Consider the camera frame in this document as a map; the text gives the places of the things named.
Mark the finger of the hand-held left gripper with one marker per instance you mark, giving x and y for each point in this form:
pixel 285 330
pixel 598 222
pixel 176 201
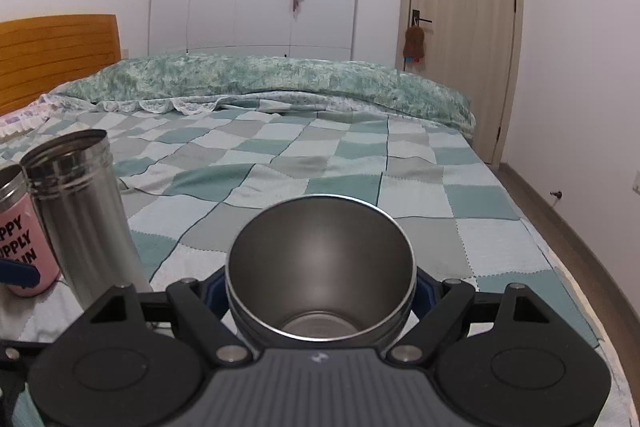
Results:
pixel 20 274

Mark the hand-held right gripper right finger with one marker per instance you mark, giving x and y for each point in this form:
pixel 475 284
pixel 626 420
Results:
pixel 426 296

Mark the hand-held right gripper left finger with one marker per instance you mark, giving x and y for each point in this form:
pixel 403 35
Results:
pixel 212 296

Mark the pink printed cup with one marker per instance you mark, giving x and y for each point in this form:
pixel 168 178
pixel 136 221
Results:
pixel 22 232

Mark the wide stainless steel cup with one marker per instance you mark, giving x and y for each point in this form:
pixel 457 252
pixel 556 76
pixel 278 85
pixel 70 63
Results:
pixel 320 257

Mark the tall stainless steel flask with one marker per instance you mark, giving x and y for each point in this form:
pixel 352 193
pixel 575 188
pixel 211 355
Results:
pixel 80 217

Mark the checkered green grey blanket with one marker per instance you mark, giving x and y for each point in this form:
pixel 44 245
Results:
pixel 300 167

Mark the white lace-edged pillow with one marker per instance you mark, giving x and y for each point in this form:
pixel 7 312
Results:
pixel 30 112

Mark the black floor door stopper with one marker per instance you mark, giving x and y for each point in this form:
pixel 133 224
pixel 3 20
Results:
pixel 555 195

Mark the wooden bed headboard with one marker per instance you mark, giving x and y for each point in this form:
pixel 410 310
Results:
pixel 55 57

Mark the green floral quilt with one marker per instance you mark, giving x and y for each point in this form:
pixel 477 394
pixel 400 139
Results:
pixel 280 79

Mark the brown hanging plush toy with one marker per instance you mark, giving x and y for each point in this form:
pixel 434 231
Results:
pixel 414 42

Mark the beige wooden door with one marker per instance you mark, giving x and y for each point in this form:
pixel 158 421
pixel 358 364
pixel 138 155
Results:
pixel 465 7

